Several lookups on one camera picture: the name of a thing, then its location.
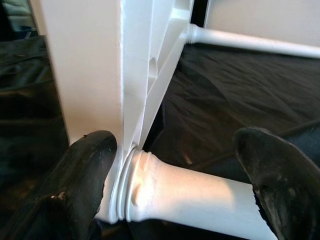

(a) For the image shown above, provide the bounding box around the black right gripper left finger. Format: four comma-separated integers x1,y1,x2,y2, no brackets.
0,129,118,240

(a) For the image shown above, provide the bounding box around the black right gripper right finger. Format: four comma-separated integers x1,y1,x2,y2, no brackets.
232,127,320,240

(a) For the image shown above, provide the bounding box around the white plastic table leg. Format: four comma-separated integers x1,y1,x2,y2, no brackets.
186,23,320,60
124,149,278,240

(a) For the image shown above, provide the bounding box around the white plastic table top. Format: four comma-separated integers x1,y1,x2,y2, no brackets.
27,0,195,225

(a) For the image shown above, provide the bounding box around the black plastic table cover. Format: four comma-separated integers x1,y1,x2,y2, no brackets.
0,34,320,240

